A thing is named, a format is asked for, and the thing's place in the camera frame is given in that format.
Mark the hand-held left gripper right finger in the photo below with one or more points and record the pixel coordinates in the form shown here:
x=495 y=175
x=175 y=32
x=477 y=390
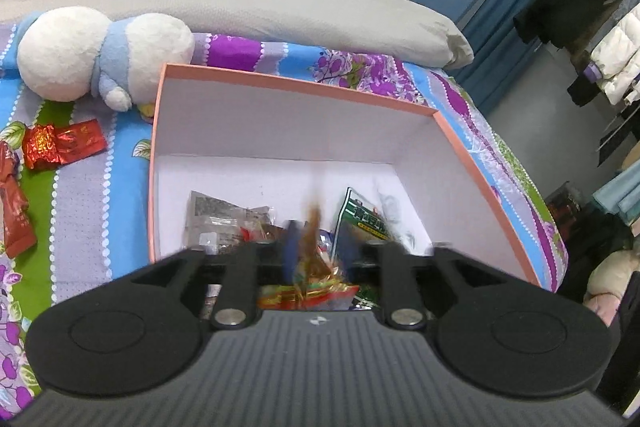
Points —
x=352 y=257

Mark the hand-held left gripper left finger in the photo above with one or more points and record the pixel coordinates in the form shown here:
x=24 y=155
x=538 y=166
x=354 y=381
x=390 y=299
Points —
x=294 y=257

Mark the brown snack packet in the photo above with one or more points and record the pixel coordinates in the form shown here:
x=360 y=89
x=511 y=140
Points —
x=315 y=272

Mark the green snack packet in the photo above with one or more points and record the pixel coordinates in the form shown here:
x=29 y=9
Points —
x=365 y=217

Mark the grey snack packet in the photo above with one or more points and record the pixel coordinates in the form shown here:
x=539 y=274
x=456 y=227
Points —
x=220 y=217

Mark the pink cardboard box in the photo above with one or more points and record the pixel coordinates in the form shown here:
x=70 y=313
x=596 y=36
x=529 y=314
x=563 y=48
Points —
x=280 y=117

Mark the purple floral bed sheet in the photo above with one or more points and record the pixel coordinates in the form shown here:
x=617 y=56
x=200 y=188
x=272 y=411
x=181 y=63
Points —
x=85 y=217

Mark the red foil snack packet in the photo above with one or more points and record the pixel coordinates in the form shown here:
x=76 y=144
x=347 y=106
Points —
x=62 y=144

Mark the beige fabric bundle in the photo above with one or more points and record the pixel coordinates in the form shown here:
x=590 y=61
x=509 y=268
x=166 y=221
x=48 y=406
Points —
x=610 y=279

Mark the grey duvet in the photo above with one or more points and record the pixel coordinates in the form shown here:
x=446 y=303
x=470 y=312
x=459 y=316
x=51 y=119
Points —
x=250 y=2

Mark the blue curtain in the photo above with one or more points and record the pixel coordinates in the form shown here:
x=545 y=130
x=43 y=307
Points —
x=505 y=42

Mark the teal folded fabric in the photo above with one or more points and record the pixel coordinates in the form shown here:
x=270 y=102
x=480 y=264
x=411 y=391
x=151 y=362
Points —
x=620 y=197

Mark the long red snack packet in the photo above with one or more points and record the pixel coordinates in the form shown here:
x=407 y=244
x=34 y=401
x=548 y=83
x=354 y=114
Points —
x=15 y=212

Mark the white and blue plush toy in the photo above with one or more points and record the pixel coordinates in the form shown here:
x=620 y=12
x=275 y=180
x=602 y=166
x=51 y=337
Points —
x=60 y=52

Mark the white puffer jacket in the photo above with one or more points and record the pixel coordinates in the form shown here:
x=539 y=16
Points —
x=617 y=57

